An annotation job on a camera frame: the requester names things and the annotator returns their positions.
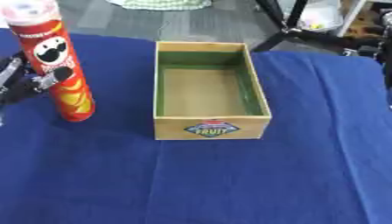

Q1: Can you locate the red chip can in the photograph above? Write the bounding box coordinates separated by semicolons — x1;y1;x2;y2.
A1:
0;0;97;123

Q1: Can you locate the green white checked cloth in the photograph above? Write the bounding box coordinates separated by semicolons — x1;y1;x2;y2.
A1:
105;0;214;11

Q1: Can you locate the white bag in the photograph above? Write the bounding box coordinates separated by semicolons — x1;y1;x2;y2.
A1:
294;0;347;32

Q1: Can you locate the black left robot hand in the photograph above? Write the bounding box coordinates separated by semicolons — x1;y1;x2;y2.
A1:
0;52;75;127

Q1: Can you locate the black tripod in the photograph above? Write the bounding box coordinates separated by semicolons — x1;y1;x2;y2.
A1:
249;0;392;64

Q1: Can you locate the tan box with green inside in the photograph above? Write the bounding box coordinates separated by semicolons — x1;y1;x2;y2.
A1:
151;40;273;141

